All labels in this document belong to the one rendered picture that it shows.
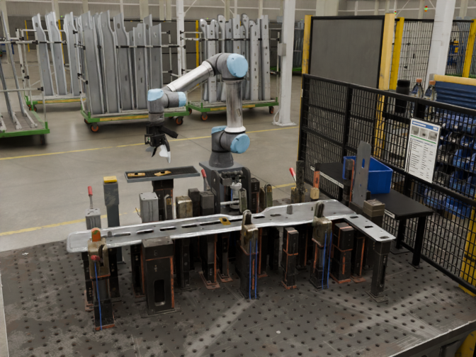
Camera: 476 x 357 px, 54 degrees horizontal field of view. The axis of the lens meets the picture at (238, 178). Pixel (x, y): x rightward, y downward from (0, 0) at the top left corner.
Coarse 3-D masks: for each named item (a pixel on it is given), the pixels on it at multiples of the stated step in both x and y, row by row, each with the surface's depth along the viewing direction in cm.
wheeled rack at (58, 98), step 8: (16, 32) 1033; (24, 40) 1031; (32, 40) 1039; (48, 40) 1041; (64, 40) 1068; (24, 64) 1059; (32, 64) 1066; (64, 64) 1095; (24, 72) 981; (24, 80) 985; (24, 88) 1059; (24, 96) 1060; (32, 96) 1051; (40, 96) 1037; (48, 96) 1044; (56, 96) 1036; (64, 96) 1059; (72, 96) 1044
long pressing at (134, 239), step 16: (272, 208) 238; (304, 208) 238; (336, 208) 239; (144, 224) 217; (160, 224) 217; (176, 224) 218; (192, 224) 218; (240, 224) 219; (256, 224) 219; (272, 224) 220; (288, 224) 220; (80, 240) 200; (112, 240) 201; (128, 240) 201
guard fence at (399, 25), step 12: (396, 24) 566; (408, 24) 575; (396, 36) 572; (420, 36) 590; (396, 48) 575; (468, 48) 639; (396, 60) 578; (408, 60) 592; (468, 60) 641; (396, 72) 584; (456, 72) 641; (468, 72) 648; (396, 84) 589; (300, 96) 532
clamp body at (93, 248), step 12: (96, 252) 179; (96, 264) 181; (108, 264) 183; (96, 276) 182; (108, 276) 185; (96, 288) 187; (108, 288) 187; (96, 300) 187; (108, 300) 188; (96, 312) 188; (108, 312) 190; (96, 324) 189; (108, 324) 191
